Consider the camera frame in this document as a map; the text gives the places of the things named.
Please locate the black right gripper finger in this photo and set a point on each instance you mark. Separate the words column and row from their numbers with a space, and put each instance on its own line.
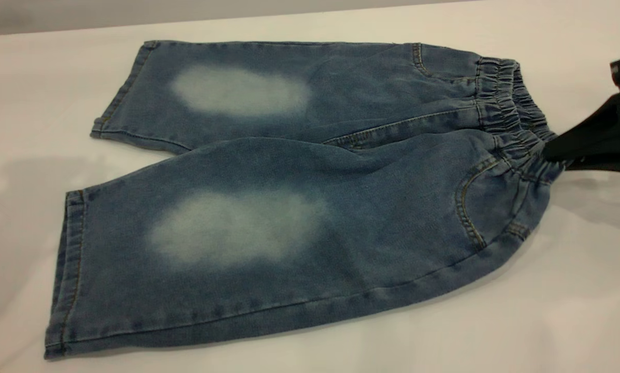
column 615, row 167
column 594, row 140

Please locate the blue denim shorts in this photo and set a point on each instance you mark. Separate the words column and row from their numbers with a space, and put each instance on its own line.
column 382, row 207

